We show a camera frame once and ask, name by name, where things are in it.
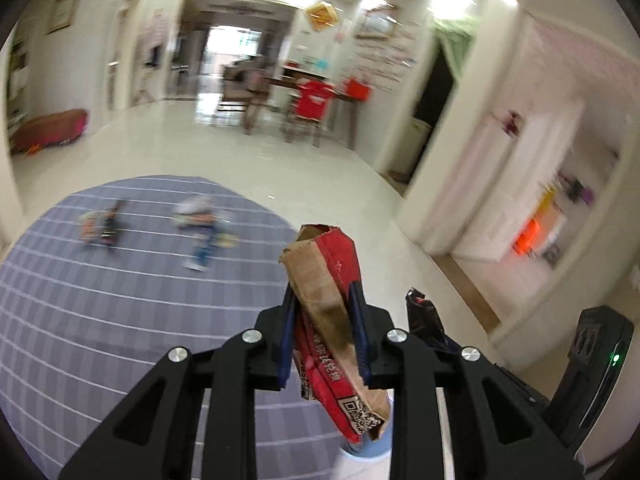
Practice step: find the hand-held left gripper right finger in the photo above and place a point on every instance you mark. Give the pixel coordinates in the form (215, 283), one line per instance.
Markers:
(357, 330)

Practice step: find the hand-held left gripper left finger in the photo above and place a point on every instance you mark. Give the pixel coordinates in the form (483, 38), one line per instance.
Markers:
(287, 325)

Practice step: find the red and brown snack wrapper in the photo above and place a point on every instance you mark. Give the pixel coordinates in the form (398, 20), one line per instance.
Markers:
(320, 280)

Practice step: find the black foil wrapper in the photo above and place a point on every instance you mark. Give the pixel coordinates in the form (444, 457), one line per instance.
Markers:
(422, 317)

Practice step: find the white plastic bin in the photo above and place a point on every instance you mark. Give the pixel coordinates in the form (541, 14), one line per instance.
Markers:
(367, 452)

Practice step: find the blue white plastic packet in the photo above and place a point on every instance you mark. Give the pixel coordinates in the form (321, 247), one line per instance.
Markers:
(200, 217)

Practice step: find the orange plastic stool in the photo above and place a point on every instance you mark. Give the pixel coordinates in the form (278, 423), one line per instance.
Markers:
(532, 237)

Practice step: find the checkered cloth round table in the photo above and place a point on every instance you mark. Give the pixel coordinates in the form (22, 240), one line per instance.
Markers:
(125, 310)

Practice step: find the white appliance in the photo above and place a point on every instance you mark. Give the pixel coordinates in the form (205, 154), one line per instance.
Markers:
(412, 145)

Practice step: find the wooden dining chair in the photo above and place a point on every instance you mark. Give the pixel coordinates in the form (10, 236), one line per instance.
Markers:
(300, 130)

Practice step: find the white panel door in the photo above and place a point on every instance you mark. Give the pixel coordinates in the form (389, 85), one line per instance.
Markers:
(525, 175)

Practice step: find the red gift box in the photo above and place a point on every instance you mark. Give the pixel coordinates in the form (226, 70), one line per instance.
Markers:
(359, 89)

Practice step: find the wooden dining table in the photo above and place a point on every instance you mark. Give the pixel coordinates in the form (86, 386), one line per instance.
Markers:
(280, 82)

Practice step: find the dark red bow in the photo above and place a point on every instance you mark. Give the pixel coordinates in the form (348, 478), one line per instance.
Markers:
(512, 122)

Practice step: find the pink lace curtain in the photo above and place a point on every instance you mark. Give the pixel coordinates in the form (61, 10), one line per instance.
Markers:
(565, 75)

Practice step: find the large framed picture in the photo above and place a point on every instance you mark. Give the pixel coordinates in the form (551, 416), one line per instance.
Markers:
(375, 24)

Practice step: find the red cushioned bench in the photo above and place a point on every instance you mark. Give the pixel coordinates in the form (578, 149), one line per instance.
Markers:
(50, 127)

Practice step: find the green curtain valance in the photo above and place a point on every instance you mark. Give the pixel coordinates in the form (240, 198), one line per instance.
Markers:
(455, 35)

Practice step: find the hanging pink white jacket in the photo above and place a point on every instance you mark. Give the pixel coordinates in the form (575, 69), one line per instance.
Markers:
(150, 40)

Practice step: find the small framed picture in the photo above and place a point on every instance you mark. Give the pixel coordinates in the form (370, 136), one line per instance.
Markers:
(64, 12)

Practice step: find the rows of wall certificates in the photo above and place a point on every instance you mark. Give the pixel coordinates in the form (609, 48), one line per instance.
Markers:
(395, 55)

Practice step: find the diamond red gold wall ornament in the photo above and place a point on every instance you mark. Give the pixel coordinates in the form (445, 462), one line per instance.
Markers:
(322, 16)

